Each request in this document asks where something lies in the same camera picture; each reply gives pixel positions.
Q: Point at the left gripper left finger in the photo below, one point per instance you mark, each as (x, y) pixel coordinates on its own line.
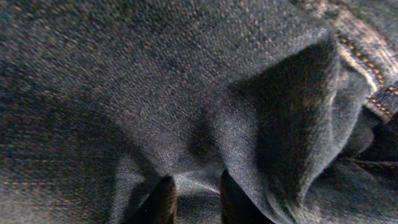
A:
(160, 207)

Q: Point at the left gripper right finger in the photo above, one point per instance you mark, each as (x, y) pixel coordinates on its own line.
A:
(236, 206)

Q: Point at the blue denim jeans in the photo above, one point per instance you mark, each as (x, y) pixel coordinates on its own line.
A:
(297, 100)

